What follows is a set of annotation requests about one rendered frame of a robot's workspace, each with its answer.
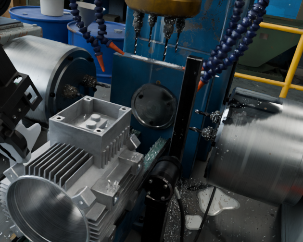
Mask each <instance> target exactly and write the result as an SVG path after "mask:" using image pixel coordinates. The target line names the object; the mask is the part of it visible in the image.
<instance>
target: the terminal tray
mask: <svg viewBox="0 0 303 242"><path fill-rule="evenodd" d="M131 113H132V108H128V107H125V106H121V105H118V104H115V103H111V102H108V101H104V100H101V99H97V98H94V97H90V96H85V97H83V98H82V99H80V100H78V101H77V102H75V103H74V104H72V105H70V106H69V107H67V108H66V109H64V110H62V111H61V112H59V113H58V114H56V115H54V116H53V117H51V118H50V119H49V139H50V146H52V145H53V144H54V143H57V145H58V144H59V143H61V145H63V144H64V143H65V144H66V146H67V145H69V144H70V148H71V147H72V146H75V150H76V149H77V148H78V147H79V149H80V152H81V151H82V150H83V149H84V155H85V154H86V153H87V152H89V158H90V157H91V156H92V155H94V165H95V166H96V167H98V169H101V168H102V169H104V166H105V165H108V161H110V162H111V158H114V154H116V155H117V151H120V148H123V145H126V139H127V138H128V137H129V130H130V121H131ZM85 114H86V116H85ZM84 117H85V119H86V120H85V119H84ZM109 121H110V124H109ZM74 122H75V123H74ZM77 124H78V125H77ZM75 125H76V126H75ZM106 125H107V128H106Z"/></svg>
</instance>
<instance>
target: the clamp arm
mask: <svg viewBox="0 0 303 242"><path fill-rule="evenodd" d="M203 61H204V58H202V57H197V56H193V55H189V56H187V60H186V65H185V70H184V75H183V80H182V85H181V90H180V95H179V101H178V106H177V112H176V118H175V123H174V128H173V133H172V138H171V143H170V148H169V153H168V156H172V157H174V158H176V159H177V160H178V161H179V162H180V163H181V162H182V158H183V153H184V148H185V144H186V139H187V135H188V131H189V125H190V120H191V116H192V112H193V107H194V102H195V98H196V94H197V89H198V85H199V80H200V75H201V71H202V65H203Z"/></svg>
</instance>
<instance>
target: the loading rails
mask: <svg viewBox="0 0 303 242"><path fill-rule="evenodd" d="M132 129H133V126H131V125H130V130H129V131H130V133H131V134H135V136H137V138H138V140H139V141H140V138H141V132H140V131H137V130H134V129H133V130H132ZM132 132H133V133H132ZM135 132H137V133H135ZM131 134H129V136H130V135H131ZM160 140H162V141H161V142H160ZM163 140H164V143H163ZM158 141H159V143H156V144H154V145H153V147H152V148H151V151H149V152H148V153H147V155H146V159H147V160H148V158H149V160H148V161H147V160H146V159H145V160H144V161H143V162H145V163H146V164H145V165H144V166H145V171H144V175H143V178H142V181H141V182H140V184H139V185H138V187H137V188H136V191H138V197H137V202H136V204H135V206H134V207H133V209H132V211H128V210H126V209H124V211H123V212H122V214H121V216H120V217H119V219H118V220H117V221H116V223H115V225H116V232H115V238H114V240H113V242H124V241H125V239H126V238H127V236H128V234H129V233H130V231H131V229H133V230H136V231H138V232H140V233H142V229H143V223H144V218H145V216H143V215H141V213H142V211H143V209H144V207H145V206H146V205H145V204H144V201H145V195H146V194H147V193H146V192H145V190H144V186H143V183H144V180H145V179H146V177H147V176H148V174H149V173H150V172H152V170H153V169H154V165H155V164H156V162H157V161H158V159H159V158H161V157H163V156H168V153H169V148H170V143H171V138H169V139H168V140H165V139H161V138H159V139H158V140H157V141H156V142H158ZM165 142H166V143H165ZM159 144H160V145H159ZM156 145H157V147H155V146H156ZM135 150H136V152H139V146H138V148H136V149H135ZM153 150H154V151H153ZM158 151H159V152H158ZM149 156H150V157H149ZM153 156H154V157H153ZM152 157H153V158H152ZM150 159H151V160H150ZM11 242H29V240H28V239H27V238H26V237H25V236H22V237H19V238H18V237H17V236H16V237H15V238H14V239H13V240H12V241H11Z"/></svg>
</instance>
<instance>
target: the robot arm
mask: <svg viewBox="0 0 303 242"><path fill-rule="evenodd" d="M20 77H22V80H21V81H20V82H19V83H17V82H15V83H14V81H15V79H18V78H20ZM29 86H31V87H32V88H33V90H34V92H35V93H36V95H37V96H36V98H35V99H34V100H33V102H32V103H31V102H30V99H31V98H32V95H31V93H30V92H26V90H27V89H28V88H29ZM42 100H43V99H42V97H41V95H40V93H39V92H38V90H37V89H36V87H35V85H34V83H33V82H32V80H31V78H30V77H29V75H28V74H24V73H20V72H18V71H17V70H16V68H15V66H14V65H13V63H12V62H11V60H10V58H9V57H8V55H7V54H6V52H5V50H4V49H3V47H2V46H1V44H0V153H1V154H3V155H4V156H6V157H7V158H9V159H11V160H12V161H16V162H17V163H28V162H29V160H30V159H31V150H32V148H33V146H34V144H35V142H36V140H37V138H38V136H39V134H40V131H41V126H40V124H39V123H35V124H34V125H32V126H31V127H29V128H26V127H25V126H24V125H23V124H22V119H23V118H24V117H25V115H26V114H27V113H28V112H29V110H30V109H32V111H35V109H36V108H37V107H38V105H39V104H40V102H41V101H42Z"/></svg>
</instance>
